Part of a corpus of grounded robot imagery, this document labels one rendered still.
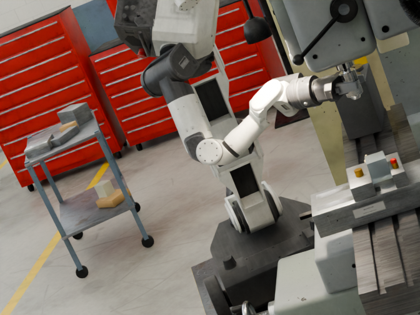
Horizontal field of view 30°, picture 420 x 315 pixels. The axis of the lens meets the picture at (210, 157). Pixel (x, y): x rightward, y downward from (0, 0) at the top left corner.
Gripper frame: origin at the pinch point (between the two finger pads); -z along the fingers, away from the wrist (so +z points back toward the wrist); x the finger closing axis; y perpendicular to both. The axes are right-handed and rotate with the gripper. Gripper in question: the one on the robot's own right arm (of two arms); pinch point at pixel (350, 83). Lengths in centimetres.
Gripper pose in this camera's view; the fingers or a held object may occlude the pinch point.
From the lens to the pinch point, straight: 220.2
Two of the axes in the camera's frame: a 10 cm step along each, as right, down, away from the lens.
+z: -7.9, 1.2, 6.1
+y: 3.7, 8.8, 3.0
